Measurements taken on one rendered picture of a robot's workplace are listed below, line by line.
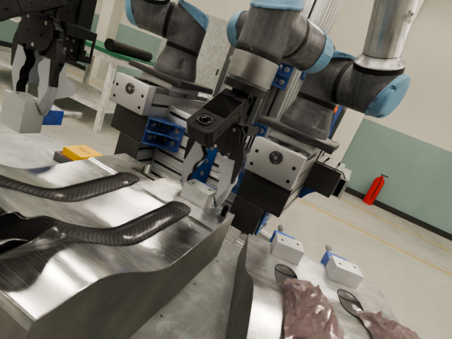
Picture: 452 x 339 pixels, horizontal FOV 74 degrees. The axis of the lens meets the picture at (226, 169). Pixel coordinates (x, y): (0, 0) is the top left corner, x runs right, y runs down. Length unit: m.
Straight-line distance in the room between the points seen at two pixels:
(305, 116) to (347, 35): 5.07
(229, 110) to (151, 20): 0.69
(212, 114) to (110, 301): 0.27
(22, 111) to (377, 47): 0.72
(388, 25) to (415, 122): 5.08
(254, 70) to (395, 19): 0.40
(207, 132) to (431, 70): 5.61
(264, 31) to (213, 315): 0.41
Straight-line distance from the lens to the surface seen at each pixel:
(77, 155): 0.72
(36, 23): 0.57
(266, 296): 0.37
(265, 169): 0.77
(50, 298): 0.24
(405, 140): 5.83
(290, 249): 0.54
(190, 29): 1.08
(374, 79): 0.81
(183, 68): 1.07
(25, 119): 0.58
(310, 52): 0.56
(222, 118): 0.44
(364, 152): 5.77
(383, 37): 0.80
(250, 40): 0.48
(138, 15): 1.11
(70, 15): 0.59
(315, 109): 0.88
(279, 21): 0.49
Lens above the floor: 1.10
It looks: 16 degrees down
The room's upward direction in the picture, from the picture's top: 22 degrees clockwise
